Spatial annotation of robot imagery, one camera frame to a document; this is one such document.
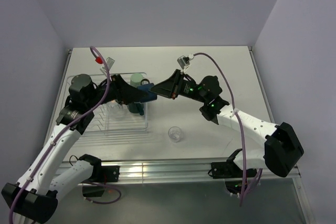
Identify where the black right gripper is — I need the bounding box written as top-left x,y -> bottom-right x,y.
149,69 -> 208,103

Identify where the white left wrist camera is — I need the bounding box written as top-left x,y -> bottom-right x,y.
95,57 -> 115,75

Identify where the dark green mug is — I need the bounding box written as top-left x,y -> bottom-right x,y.
128,103 -> 144,116

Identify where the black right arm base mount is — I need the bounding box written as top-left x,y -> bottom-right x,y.
208,162 -> 243,179

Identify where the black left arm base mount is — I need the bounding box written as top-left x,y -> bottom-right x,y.
82,165 -> 122,205

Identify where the light green plastic cup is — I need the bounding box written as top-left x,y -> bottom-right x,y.
130,73 -> 144,87

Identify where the dark blue mug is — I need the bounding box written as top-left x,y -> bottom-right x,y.
137,78 -> 158,103

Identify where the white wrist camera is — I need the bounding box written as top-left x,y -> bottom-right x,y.
177,54 -> 194,73
95,57 -> 115,75

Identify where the small clear glass cup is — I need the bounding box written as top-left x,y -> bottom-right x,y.
168,126 -> 184,143

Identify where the aluminium rail frame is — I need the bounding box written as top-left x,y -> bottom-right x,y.
26,140 -> 316,224

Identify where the large clear glass cup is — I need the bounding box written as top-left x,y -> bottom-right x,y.
107,102 -> 125,118

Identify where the clear wire dish rack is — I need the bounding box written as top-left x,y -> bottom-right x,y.
59,72 -> 148,137

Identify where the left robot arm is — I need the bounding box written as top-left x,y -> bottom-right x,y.
1,74 -> 148,223

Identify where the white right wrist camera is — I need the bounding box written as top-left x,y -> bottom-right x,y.
177,54 -> 194,73

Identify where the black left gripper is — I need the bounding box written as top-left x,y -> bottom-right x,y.
86,74 -> 147,109

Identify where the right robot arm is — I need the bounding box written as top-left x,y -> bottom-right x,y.
150,69 -> 304,177

